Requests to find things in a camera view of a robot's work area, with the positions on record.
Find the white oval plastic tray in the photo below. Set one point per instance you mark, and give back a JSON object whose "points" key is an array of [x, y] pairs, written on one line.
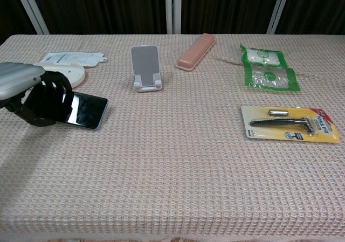
{"points": [[76, 75]]}

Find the white printed paper packet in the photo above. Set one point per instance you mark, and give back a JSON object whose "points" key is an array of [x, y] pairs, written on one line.
{"points": [[81, 58]]}

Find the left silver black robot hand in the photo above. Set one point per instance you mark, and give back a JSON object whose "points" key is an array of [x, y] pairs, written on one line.
{"points": [[19, 77]]}

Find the green clear plastic packet strip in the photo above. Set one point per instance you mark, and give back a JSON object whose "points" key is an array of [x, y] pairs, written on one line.
{"points": [[269, 77]]}

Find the black smartphone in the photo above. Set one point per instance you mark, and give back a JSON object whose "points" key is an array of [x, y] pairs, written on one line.
{"points": [[86, 110]]}

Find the white grey phone stand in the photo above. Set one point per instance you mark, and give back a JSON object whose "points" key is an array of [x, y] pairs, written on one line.
{"points": [[144, 64]]}

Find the pink oblong plastic case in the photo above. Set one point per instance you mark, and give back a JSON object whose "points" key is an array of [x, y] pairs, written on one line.
{"points": [[195, 52]]}

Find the white frame post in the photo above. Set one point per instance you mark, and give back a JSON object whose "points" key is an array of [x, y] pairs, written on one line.
{"points": [[168, 10], [31, 10], [277, 10]]}

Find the pink waffle tablecloth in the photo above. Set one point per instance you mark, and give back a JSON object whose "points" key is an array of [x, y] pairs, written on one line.
{"points": [[172, 172]]}

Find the yellow razor blister pack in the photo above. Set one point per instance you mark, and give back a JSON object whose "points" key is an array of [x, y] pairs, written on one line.
{"points": [[269, 134]]}

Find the dark curtain panel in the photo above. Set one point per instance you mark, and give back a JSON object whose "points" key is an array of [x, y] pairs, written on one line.
{"points": [[102, 7], [318, 7], [8, 5], [229, 7]]}

